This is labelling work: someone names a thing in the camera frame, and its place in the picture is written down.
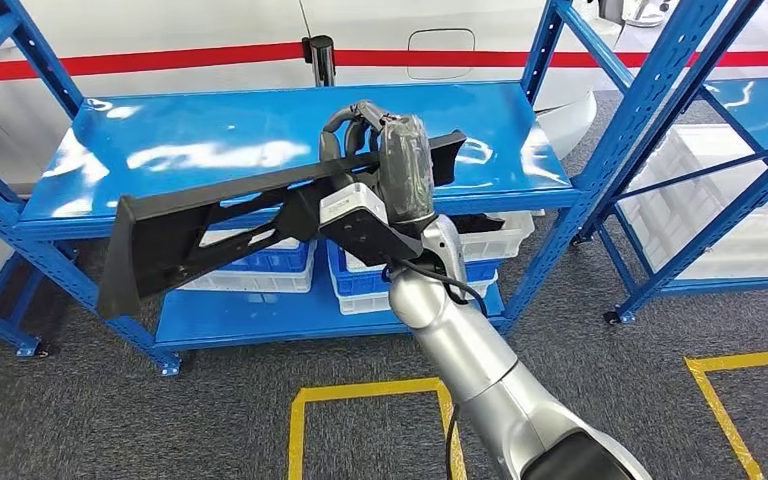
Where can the white car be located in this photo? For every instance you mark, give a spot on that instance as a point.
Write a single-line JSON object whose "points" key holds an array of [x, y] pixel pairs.
{"points": [[192, 26]]}

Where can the black barrier post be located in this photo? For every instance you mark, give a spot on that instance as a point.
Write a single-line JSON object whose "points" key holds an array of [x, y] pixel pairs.
{"points": [[321, 63]]}

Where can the black plastic parts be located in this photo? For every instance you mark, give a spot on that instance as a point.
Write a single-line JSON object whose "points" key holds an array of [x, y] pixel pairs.
{"points": [[477, 223]]}

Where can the black license plate frame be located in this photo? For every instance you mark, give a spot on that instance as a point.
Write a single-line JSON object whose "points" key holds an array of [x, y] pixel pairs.
{"points": [[159, 258]]}

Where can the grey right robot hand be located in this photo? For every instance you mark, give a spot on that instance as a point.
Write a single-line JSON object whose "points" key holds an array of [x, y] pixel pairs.
{"points": [[407, 172]]}

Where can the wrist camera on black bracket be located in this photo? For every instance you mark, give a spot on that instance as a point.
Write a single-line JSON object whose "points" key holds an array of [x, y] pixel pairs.
{"points": [[357, 225]]}

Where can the red barrier belt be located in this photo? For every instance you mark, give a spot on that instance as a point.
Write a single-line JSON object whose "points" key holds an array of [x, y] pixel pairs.
{"points": [[126, 61], [503, 58]]}

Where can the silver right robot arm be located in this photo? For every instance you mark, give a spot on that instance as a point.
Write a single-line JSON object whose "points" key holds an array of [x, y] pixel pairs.
{"points": [[477, 351]]}

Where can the white wheeled chair base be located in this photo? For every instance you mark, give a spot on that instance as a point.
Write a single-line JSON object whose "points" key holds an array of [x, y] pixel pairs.
{"points": [[649, 13]]}

